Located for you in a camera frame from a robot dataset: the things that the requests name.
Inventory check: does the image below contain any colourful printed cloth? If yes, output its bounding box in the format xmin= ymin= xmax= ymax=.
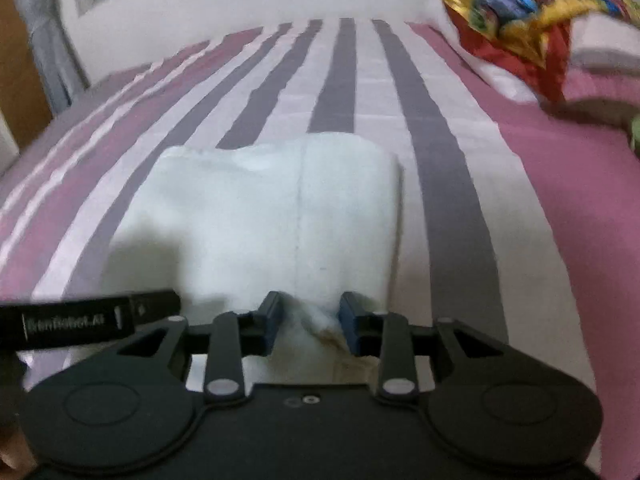
xmin=432 ymin=0 xmax=640 ymax=103

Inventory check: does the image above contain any pink grey striped bedsheet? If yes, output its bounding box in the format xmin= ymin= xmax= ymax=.
xmin=0 ymin=17 xmax=640 ymax=480

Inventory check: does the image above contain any brown wooden furniture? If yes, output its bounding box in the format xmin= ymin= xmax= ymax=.
xmin=0 ymin=0 xmax=55 ymax=161

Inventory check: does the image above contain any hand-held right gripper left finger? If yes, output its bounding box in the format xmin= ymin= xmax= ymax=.
xmin=117 ymin=291 xmax=282 ymax=403

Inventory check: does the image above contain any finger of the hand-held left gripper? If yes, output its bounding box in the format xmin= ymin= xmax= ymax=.
xmin=130 ymin=290 xmax=182 ymax=327

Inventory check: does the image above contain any grey curtain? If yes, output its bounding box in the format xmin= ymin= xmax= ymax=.
xmin=7 ymin=0 xmax=92 ymax=126

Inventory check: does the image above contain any person's left forearm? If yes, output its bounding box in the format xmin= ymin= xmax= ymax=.
xmin=0 ymin=400 xmax=38 ymax=480

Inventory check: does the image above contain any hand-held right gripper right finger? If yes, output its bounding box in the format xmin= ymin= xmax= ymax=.
xmin=337 ymin=291 xmax=512 ymax=403

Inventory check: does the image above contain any white small cloth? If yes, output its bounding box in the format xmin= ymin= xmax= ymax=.
xmin=107 ymin=132 xmax=406 ymax=386

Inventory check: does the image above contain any pink grey striped pillow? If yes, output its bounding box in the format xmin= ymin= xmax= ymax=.
xmin=560 ymin=10 xmax=640 ymax=117

